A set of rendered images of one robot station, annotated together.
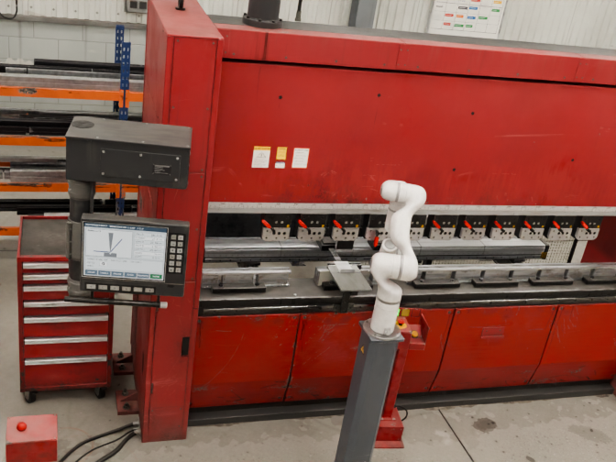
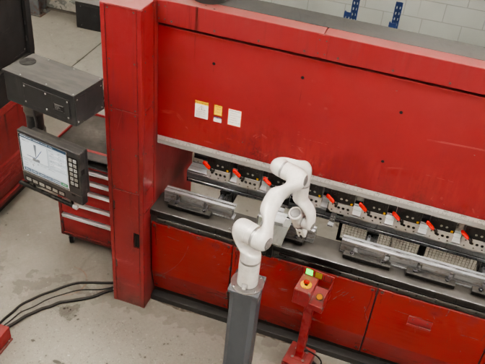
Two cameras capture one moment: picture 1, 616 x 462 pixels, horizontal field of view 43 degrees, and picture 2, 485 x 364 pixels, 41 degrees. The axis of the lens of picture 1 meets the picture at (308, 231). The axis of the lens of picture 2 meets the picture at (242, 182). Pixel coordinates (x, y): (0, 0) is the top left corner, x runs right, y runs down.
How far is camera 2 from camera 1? 2.28 m
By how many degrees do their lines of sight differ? 32
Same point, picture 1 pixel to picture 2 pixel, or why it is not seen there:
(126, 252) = (45, 162)
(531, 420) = not seen: outside the picture
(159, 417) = (124, 285)
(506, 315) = (434, 313)
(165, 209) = (112, 134)
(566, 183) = not seen: outside the picture
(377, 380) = (238, 323)
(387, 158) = (313, 135)
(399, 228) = (265, 203)
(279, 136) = (215, 95)
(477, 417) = not seen: outside the picture
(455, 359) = (380, 333)
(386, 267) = (239, 232)
